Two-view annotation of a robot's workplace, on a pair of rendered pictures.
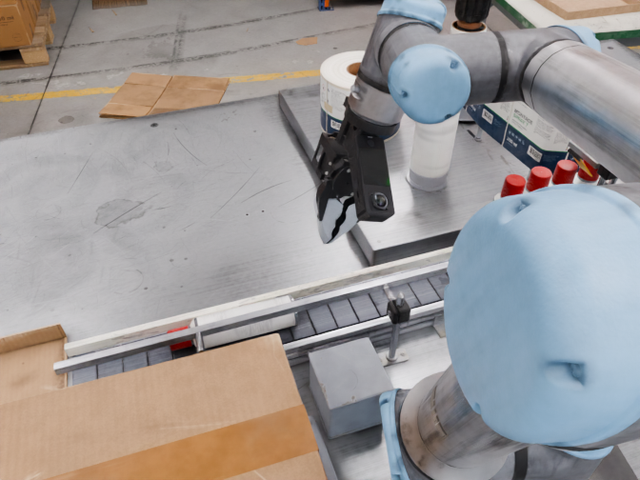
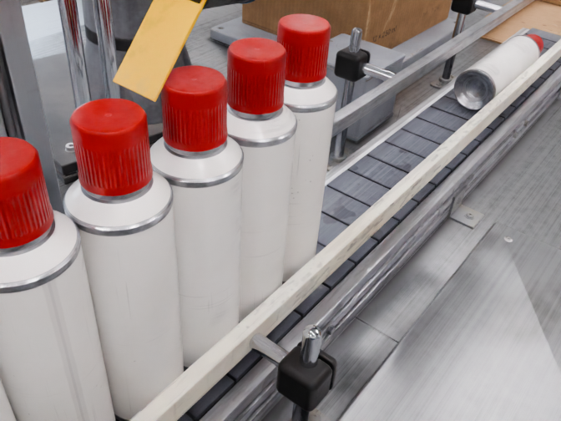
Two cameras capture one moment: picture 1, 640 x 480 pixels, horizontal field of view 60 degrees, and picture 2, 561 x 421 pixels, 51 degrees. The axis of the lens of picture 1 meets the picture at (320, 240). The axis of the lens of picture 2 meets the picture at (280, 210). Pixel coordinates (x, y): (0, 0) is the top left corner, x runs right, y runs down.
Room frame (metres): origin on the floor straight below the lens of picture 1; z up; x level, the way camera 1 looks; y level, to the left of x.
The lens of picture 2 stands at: (0.99, -0.53, 1.21)
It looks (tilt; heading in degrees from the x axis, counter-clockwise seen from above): 38 degrees down; 144
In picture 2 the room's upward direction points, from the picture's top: 5 degrees clockwise
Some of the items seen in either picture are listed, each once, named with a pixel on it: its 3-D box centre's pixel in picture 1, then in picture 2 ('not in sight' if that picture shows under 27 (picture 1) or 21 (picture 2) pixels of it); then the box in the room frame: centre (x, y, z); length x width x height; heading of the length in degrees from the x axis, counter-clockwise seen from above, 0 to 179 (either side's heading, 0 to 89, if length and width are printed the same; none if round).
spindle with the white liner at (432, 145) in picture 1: (436, 119); not in sight; (0.98, -0.24, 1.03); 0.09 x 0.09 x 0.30
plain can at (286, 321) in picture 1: (232, 325); (505, 65); (0.56, 0.14, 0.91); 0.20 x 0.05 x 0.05; 108
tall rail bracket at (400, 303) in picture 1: (390, 318); (363, 104); (0.56, -0.11, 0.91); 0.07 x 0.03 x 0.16; 19
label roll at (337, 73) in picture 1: (361, 97); not in sight; (1.21, -0.10, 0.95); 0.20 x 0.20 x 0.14
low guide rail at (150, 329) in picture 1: (384, 269); (437, 162); (0.68, -0.11, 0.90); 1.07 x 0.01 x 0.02; 109
